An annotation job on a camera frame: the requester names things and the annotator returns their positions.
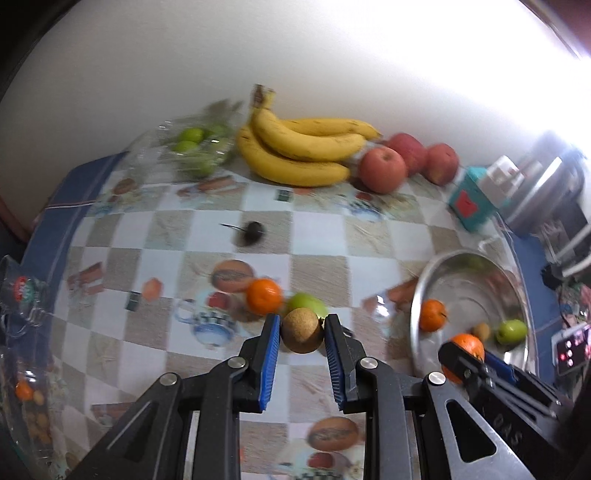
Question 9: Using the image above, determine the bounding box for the round green guava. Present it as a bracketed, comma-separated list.
[285, 292, 329, 319]

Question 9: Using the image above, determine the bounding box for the stainless steel thermos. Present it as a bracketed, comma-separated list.
[505, 131, 587, 236]

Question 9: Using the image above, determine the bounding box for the dark plum with stem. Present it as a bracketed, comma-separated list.
[220, 220, 266, 247]

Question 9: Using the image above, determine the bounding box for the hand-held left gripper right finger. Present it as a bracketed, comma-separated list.
[323, 315, 536, 480]

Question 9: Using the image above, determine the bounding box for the plastic bag of green fruit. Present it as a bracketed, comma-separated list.
[124, 99, 245, 183]

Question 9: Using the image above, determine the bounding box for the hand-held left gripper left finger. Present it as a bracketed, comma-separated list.
[69, 314, 282, 480]

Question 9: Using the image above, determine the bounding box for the teal box with red figure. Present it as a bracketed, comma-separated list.
[449, 167, 502, 232]

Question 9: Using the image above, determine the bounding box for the brown round longan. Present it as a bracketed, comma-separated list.
[281, 308, 325, 355]

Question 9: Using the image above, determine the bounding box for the elongated green guava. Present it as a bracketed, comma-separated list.
[496, 319, 528, 346]

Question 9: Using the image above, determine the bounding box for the yellow banana bunch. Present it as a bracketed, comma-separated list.
[236, 84, 383, 188]

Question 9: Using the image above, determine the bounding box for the red apple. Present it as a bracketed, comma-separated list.
[359, 147, 409, 195]
[424, 143, 461, 186]
[387, 132, 428, 176]

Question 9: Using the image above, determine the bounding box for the orange tangerine with stem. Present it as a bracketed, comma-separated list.
[419, 299, 448, 333]

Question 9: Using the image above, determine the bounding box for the stainless steel plate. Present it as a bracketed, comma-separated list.
[409, 249, 532, 384]

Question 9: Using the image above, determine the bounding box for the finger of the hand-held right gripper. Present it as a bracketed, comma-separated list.
[438, 342, 490, 388]
[485, 353, 518, 384]

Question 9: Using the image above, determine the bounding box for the clear plastic fruit box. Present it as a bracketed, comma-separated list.
[0, 346, 70, 467]

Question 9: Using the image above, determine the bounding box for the black device with red lights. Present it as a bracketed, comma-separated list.
[551, 323, 591, 374]

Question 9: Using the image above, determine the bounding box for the pile of kumquats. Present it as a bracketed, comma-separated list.
[14, 378, 51, 444]

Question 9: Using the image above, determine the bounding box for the glass mug with logo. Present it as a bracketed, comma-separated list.
[0, 256, 56, 337]

